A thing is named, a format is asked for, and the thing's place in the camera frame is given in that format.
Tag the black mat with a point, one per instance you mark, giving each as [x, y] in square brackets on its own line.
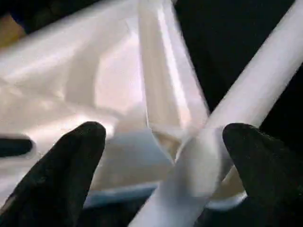
[218, 42]

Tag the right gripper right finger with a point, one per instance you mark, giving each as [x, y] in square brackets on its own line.
[270, 179]

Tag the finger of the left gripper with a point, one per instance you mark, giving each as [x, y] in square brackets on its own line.
[15, 146]

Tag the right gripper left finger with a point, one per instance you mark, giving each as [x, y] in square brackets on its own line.
[52, 184]

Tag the white plastic table leg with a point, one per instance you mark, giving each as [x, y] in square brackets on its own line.
[222, 132]

